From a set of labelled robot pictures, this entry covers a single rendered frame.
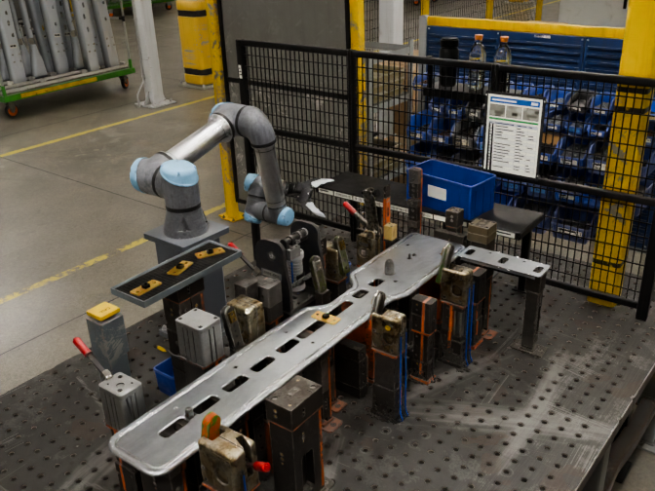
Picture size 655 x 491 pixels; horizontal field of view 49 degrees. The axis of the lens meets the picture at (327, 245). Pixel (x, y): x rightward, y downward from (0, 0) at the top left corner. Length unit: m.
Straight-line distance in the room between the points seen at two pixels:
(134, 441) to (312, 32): 3.18
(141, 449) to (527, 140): 1.71
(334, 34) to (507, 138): 1.87
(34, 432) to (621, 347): 1.88
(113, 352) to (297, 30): 2.97
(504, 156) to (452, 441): 1.13
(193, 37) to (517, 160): 7.42
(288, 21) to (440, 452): 3.11
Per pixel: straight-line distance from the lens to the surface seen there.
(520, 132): 2.68
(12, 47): 9.57
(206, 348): 1.88
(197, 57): 9.76
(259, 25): 4.73
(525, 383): 2.35
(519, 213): 2.71
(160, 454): 1.65
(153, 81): 9.00
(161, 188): 2.38
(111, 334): 1.90
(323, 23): 4.38
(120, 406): 1.76
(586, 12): 8.74
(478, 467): 2.03
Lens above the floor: 2.05
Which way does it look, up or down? 25 degrees down
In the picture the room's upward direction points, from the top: 2 degrees counter-clockwise
